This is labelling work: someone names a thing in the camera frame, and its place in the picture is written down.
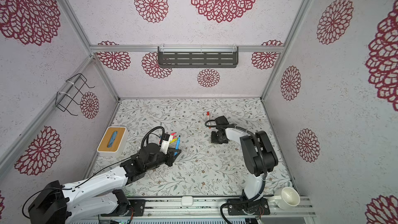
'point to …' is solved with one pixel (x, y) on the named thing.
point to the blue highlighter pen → (177, 144)
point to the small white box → (187, 200)
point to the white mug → (288, 198)
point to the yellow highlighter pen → (174, 140)
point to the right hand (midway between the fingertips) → (214, 137)
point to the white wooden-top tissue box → (113, 142)
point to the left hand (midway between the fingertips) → (179, 153)
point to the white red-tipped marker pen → (208, 115)
